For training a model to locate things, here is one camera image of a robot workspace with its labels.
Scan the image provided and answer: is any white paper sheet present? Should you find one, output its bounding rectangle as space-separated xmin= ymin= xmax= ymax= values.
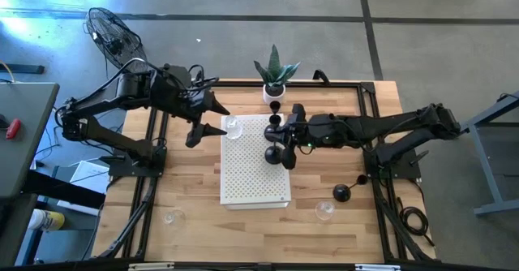
xmin=56 ymin=159 xmax=110 ymax=217

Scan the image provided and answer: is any grey blue table frame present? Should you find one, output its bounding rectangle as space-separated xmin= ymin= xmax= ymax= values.
xmin=447 ymin=88 xmax=519 ymax=217

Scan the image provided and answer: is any white perforated metal shelf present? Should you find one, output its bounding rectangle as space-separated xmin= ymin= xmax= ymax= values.
xmin=220 ymin=113 xmax=292 ymax=211

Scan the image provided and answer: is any black floor fan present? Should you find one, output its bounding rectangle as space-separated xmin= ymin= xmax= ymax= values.
xmin=84 ymin=6 xmax=150 ymax=75

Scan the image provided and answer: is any clear glass candle holder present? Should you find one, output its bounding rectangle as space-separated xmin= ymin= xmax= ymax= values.
xmin=163 ymin=209 xmax=187 ymax=228
xmin=224 ymin=115 xmax=244 ymax=141
xmin=315 ymin=200 xmax=337 ymax=222

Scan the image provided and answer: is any black metal table frame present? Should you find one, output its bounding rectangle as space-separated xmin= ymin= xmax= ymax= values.
xmin=97 ymin=78 xmax=437 ymax=264

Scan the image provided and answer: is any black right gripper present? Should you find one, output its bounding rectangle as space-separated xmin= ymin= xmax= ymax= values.
xmin=270 ymin=103 xmax=315 ymax=170

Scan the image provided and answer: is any snake plant in white pot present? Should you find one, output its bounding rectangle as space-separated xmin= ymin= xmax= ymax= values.
xmin=253 ymin=43 xmax=302 ymax=106

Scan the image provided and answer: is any white and yellow can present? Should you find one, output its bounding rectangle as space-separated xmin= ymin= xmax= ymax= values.
xmin=28 ymin=209 xmax=66 ymax=231

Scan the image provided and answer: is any coiled black cable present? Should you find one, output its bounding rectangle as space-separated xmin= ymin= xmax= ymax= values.
xmin=395 ymin=196 xmax=435 ymax=247

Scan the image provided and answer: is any grey side table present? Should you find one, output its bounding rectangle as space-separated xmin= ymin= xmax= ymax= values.
xmin=0 ymin=82 xmax=61 ymax=271

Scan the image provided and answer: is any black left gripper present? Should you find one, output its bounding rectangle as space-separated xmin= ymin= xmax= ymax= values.
xmin=178 ymin=88 xmax=231 ymax=148

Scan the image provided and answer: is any black clamp handle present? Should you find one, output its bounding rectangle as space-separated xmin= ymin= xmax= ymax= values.
xmin=311 ymin=68 xmax=332 ymax=86

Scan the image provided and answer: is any black gantry bar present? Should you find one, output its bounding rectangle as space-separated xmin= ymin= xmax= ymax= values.
xmin=7 ymin=257 xmax=519 ymax=271

